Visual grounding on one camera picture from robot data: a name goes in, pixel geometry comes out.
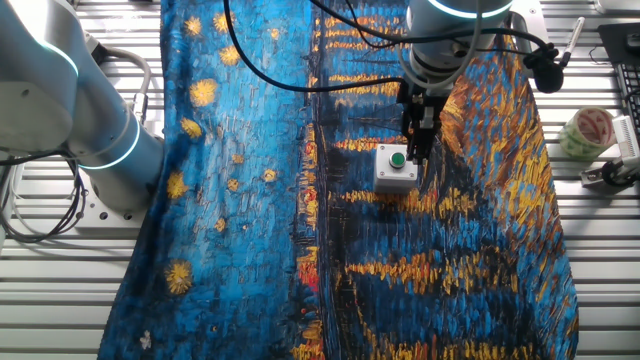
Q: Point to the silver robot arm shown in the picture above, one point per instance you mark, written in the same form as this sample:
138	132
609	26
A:
100	115

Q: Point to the blue starry painting cloth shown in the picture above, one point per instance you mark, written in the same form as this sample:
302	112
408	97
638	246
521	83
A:
250	225

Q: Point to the black keyboard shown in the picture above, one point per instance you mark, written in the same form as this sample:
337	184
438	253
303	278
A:
631	90

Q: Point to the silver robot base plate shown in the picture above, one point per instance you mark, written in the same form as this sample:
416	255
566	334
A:
110	222

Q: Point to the silver marker pen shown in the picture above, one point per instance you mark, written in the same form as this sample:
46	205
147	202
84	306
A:
575	35

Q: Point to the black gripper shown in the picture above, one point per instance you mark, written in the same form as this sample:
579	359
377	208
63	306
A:
422	97

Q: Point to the grey box with green button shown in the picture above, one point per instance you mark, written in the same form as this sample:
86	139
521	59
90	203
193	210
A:
392	177

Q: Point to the black desk mat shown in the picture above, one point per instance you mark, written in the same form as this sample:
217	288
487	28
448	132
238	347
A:
612	42

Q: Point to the clear tape roll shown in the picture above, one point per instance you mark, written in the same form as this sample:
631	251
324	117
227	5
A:
575	142

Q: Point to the white finned camera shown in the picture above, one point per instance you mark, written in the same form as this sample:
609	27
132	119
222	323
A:
627	140

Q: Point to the black and silver camera clamp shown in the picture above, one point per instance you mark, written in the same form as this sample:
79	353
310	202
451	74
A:
612	175

